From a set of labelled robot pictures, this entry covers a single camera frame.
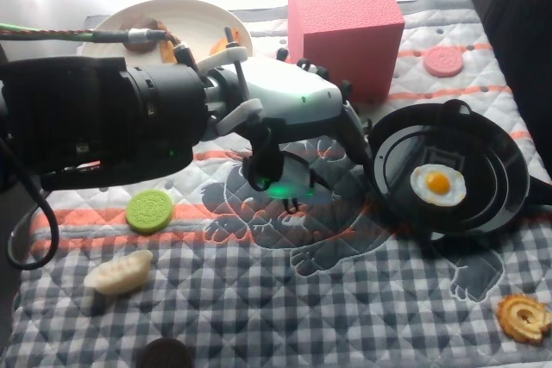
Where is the golden swirl butter cookie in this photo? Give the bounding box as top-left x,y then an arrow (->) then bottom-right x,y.
495,293 -> 552,346

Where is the red cube box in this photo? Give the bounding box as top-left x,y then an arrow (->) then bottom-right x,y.
287,0 -> 405,105

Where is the green sandwich cookie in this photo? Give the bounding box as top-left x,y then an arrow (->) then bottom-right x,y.
125,189 -> 176,235

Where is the white toy dumpling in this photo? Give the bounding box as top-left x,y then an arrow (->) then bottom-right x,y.
83,249 -> 154,296

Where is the dark brown sandwich cookie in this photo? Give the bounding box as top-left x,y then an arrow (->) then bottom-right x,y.
137,337 -> 193,368

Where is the orange toy shrimp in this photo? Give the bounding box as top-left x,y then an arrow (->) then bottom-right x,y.
209,25 -> 242,57

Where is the pink sandwich cookie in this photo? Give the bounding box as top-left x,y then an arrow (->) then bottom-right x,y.
422,46 -> 463,78

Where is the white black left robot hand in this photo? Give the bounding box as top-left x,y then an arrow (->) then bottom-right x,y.
241,47 -> 374,215

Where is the cream round plate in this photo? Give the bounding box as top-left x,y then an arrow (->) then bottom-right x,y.
81,0 -> 254,64

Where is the toy fried egg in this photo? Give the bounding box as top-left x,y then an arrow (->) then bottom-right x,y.
409,164 -> 468,208

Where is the grey quilt with bear print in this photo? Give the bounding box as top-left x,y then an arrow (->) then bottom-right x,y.
10,0 -> 552,368

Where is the black cloth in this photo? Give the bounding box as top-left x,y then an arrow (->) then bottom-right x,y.
459,0 -> 552,179

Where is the brown toy fried strip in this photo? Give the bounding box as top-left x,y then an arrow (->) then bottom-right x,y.
157,18 -> 178,63

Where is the black frying pan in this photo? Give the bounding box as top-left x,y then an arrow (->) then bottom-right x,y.
366,99 -> 552,253

